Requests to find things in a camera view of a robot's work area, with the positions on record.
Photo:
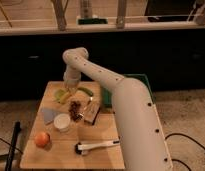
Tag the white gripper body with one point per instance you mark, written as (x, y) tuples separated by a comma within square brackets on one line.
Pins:
[(71, 77)]

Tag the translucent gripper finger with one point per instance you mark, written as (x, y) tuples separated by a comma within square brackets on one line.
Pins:
[(67, 90), (74, 90)]

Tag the yellow banana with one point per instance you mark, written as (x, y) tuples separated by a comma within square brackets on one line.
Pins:
[(63, 99)]

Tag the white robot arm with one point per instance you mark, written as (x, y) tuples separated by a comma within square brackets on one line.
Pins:
[(141, 135)]

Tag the white plastic cup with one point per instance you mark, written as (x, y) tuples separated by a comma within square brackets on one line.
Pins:
[(62, 122)]

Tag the green cucumber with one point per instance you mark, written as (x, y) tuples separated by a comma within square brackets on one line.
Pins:
[(87, 91)]

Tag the dark brown grape bunch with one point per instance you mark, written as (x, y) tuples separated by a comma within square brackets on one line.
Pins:
[(74, 111)]

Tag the grey cloth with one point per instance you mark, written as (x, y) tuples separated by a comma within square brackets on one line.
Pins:
[(48, 115)]

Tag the green plastic tray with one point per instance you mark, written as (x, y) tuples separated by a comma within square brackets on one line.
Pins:
[(132, 91)]

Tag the orange fruit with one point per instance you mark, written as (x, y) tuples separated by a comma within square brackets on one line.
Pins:
[(41, 139)]

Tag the green box on shelf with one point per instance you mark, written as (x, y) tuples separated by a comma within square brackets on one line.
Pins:
[(88, 21)]

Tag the black pole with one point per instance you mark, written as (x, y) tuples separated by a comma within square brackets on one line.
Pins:
[(12, 148)]

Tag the white handled black brush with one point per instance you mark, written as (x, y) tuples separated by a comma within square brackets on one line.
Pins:
[(83, 148)]

